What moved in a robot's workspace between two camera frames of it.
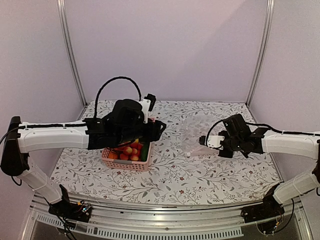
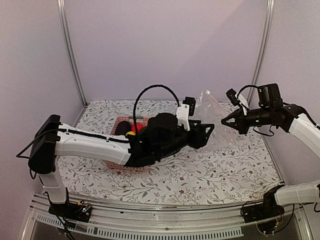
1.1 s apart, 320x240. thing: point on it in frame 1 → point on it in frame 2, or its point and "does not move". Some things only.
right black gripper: (229, 155) → (241, 125)
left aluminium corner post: (61, 7) does not move
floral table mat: (182, 173) does not move
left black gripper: (154, 132) → (199, 140)
